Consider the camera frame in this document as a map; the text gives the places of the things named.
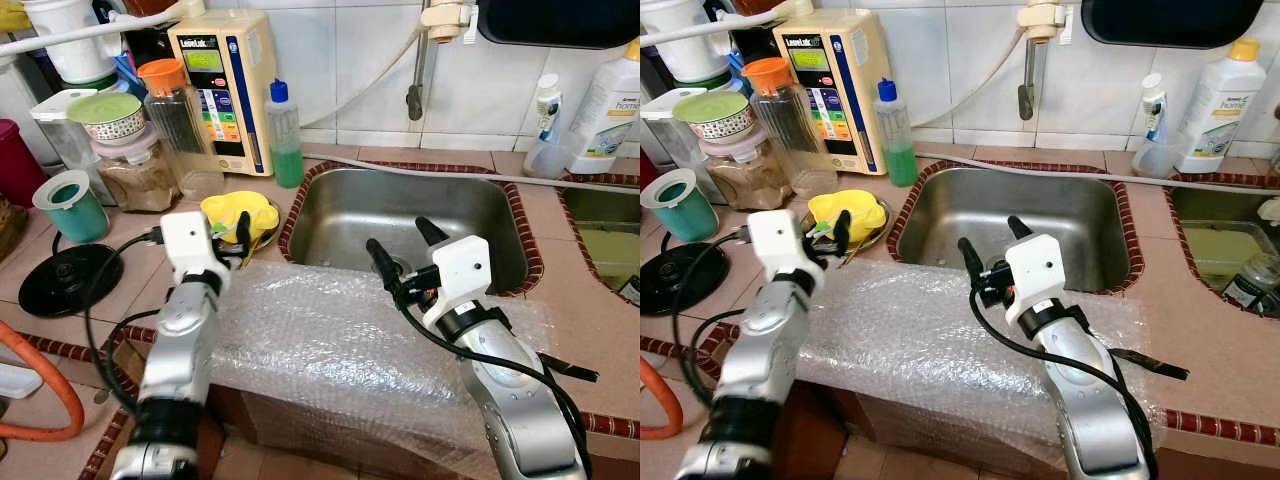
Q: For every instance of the cream water ionizer machine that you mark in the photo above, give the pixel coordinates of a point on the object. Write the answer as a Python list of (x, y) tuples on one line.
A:
[(850, 60), (240, 60)]

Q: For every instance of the clear plastic cup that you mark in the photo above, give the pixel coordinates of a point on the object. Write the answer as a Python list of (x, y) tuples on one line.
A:
[(1155, 160), (545, 160)]

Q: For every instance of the clear bubble wrap sheet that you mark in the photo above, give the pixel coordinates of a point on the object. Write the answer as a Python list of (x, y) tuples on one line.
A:
[(920, 350), (330, 350)]

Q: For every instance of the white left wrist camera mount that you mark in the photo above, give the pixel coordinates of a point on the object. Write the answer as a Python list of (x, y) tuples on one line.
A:
[(190, 245), (782, 245)]

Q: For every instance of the clear jar with orange lid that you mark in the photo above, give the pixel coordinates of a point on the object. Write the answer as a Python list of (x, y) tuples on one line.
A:
[(785, 120), (175, 120)]

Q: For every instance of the green soap bottle blue cap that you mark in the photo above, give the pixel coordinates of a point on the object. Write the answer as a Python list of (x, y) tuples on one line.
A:
[(897, 160), (287, 160)]

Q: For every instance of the flat white plastic object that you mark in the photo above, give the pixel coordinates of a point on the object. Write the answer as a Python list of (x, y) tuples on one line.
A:
[(18, 382)]

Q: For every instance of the cream tap connector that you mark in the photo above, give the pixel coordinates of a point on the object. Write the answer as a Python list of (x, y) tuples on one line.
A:
[(1042, 18), (445, 18)]

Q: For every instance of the black appliance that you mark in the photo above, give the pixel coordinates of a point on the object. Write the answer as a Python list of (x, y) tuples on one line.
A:
[(150, 45), (755, 45)]

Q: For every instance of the white pipe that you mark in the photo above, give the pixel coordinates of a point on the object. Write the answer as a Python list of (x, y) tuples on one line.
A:
[(150, 18), (760, 16)]

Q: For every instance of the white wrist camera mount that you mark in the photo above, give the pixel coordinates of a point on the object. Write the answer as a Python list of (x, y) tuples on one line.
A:
[(460, 275), (190, 245), (782, 245), (1035, 275)]

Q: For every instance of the small steel sink basin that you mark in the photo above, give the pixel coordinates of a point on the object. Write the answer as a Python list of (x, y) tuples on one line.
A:
[(1210, 205), (600, 205)]

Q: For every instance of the blue plastic object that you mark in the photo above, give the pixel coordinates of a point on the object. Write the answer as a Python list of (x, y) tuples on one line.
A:
[(128, 78), (742, 75)]

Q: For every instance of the thin white tube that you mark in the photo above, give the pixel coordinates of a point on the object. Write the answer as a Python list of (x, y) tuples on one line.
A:
[(975, 90), (360, 90)]

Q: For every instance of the pink lidded powder jar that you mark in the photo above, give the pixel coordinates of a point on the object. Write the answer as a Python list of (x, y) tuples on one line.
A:
[(745, 185), (135, 185)]

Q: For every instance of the yellow cloth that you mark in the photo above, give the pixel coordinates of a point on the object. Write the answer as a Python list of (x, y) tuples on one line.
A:
[(12, 15)]

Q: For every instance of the brown wicker basket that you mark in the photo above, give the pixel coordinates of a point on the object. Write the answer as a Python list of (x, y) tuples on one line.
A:
[(10, 230)]

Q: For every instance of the black round kettle base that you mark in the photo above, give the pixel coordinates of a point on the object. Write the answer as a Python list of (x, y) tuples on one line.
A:
[(70, 285), (685, 285)]

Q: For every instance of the teal cup with white funnel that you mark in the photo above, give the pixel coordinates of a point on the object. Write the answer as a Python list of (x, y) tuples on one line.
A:
[(80, 220), (695, 220)]

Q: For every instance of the black tape strip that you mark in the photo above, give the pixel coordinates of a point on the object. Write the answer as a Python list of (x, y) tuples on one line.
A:
[(575, 370), (1155, 365)]

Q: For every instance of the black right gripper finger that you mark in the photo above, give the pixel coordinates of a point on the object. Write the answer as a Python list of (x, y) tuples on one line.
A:
[(1019, 228), (973, 260), (430, 232), (385, 265)]

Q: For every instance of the grey wall tap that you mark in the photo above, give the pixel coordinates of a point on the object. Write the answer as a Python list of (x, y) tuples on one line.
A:
[(1028, 75), (418, 70)]

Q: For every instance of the clear container with white lid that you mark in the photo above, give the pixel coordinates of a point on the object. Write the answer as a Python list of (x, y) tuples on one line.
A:
[(60, 140), (665, 140)]

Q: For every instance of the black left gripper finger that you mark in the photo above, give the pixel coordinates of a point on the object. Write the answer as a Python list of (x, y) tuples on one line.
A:
[(844, 230), (244, 230)]

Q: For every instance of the small glass jar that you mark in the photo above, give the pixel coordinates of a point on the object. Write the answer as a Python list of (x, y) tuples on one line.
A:
[(1250, 290)]

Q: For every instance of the white detergent bottle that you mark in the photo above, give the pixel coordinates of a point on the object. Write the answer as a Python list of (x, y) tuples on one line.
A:
[(1215, 110), (605, 110)]

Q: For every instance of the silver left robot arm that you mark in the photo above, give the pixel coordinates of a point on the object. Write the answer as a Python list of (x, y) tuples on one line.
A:
[(180, 350), (770, 350)]

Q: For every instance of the large steel sink basin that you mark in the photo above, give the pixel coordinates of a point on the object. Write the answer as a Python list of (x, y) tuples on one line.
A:
[(1000, 205), (400, 210)]

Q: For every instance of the patterned bowl with green lid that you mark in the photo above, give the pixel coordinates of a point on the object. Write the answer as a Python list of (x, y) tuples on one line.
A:
[(105, 110), (715, 108)]

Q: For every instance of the maroon plastic container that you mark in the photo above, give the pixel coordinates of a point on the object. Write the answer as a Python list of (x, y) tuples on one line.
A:
[(18, 165)]

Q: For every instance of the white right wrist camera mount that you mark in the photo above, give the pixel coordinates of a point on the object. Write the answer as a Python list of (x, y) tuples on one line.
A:
[(1035, 275), (460, 275)]

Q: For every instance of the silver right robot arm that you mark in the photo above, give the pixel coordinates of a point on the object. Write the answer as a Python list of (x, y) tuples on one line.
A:
[(1095, 420), (520, 420)]

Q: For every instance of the black frying pan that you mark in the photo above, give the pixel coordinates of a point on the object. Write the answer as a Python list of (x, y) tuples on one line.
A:
[(1170, 20)]

